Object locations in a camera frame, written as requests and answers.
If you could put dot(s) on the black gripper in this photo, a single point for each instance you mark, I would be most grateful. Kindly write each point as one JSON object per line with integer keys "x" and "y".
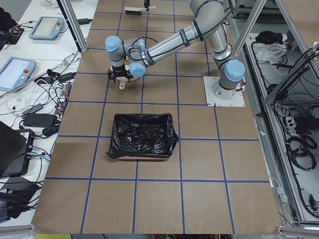
{"x": 147, "y": 3}
{"x": 118, "y": 72}

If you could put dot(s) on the beige plastic dustpan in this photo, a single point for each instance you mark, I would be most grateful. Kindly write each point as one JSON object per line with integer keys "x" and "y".
{"x": 122, "y": 81}

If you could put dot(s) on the white hand brush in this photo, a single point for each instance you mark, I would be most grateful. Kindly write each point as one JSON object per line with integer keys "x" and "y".
{"x": 138, "y": 10}

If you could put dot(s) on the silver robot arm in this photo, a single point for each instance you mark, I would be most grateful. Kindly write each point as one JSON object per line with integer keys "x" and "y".
{"x": 130, "y": 58}

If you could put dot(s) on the black bag lined bin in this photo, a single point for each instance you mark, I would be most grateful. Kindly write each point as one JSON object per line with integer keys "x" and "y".
{"x": 142, "y": 136}

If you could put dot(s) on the upper blue teach pendant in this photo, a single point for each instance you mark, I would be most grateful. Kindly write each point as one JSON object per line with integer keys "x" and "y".
{"x": 47, "y": 28}

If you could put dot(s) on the blue teach pendant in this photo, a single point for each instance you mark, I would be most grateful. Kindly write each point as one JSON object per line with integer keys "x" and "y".
{"x": 15, "y": 72}
{"x": 47, "y": 28}

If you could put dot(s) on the black power adapter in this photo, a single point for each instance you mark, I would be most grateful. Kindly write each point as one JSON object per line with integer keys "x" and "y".
{"x": 40, "y": 120}

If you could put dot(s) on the lower blue teach pendant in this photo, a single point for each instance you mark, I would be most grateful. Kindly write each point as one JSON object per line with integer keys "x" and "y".
{"x": 15, "y": 72}

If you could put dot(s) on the black laptop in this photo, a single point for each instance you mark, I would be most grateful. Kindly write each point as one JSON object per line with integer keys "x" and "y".
{"x": 15, "y": 149}

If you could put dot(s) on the white crumpled cloth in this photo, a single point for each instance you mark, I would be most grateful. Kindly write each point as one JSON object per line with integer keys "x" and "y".
{"x": 272, "y": 53}

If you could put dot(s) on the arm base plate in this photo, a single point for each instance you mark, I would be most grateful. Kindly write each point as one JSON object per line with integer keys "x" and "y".
{"x": 216, "y": 96}

